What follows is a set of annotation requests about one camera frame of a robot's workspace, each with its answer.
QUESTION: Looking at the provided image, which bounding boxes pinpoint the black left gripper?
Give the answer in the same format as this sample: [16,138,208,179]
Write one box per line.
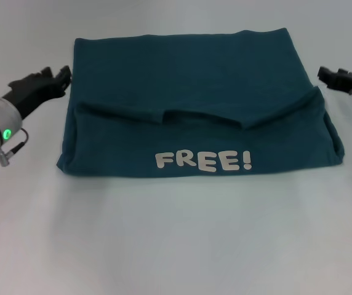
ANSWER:
[1,65,73,120]

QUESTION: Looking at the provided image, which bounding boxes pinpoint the blue teal shirt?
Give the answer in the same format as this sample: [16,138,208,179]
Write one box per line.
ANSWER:
[55,27,346,181]

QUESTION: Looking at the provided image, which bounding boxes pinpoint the left arm connector cable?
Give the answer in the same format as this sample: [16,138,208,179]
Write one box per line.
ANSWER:
[0,127,30,168]

